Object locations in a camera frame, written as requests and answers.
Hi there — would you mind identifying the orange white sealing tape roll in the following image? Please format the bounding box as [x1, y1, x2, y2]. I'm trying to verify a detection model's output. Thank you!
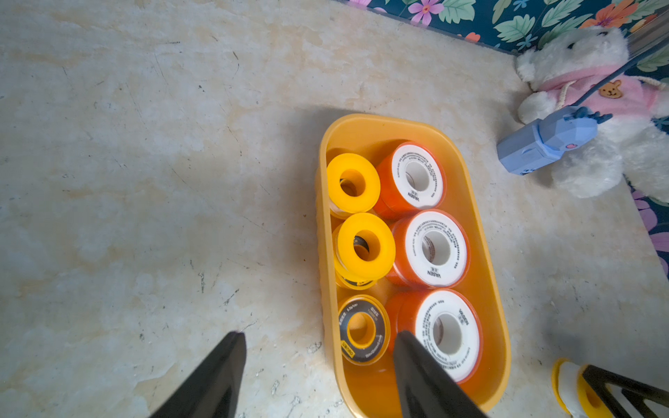
[386, 209, 470, 288]
[385, 289, 483, 383]
[374, 141, 447, 220]

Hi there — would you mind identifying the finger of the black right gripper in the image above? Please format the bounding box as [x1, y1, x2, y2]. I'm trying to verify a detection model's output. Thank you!
[582, 365, 668, 417]

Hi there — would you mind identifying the yellow plastic storage box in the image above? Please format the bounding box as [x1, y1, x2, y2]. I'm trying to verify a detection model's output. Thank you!
[315, 114, 512, 417]

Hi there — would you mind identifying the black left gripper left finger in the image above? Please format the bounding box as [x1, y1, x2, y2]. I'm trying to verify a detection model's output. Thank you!
[153, 332, 247, 418]

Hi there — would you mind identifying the dark toy cable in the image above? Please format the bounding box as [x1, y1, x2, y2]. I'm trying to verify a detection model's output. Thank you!
[571, 36, 669, 108]

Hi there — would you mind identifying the black yellow sealing tape roll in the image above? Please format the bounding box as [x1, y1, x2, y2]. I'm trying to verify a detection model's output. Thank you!
[338, 294, 390, 367]
[336, 273, 377, 291]

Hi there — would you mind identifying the white plush bear pink shirt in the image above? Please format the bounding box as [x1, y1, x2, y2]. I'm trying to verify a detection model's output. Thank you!
[514, 25, 669, 205]

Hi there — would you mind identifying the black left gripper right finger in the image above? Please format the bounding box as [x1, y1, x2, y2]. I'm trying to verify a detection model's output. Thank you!
[393, 331, 485, 418]

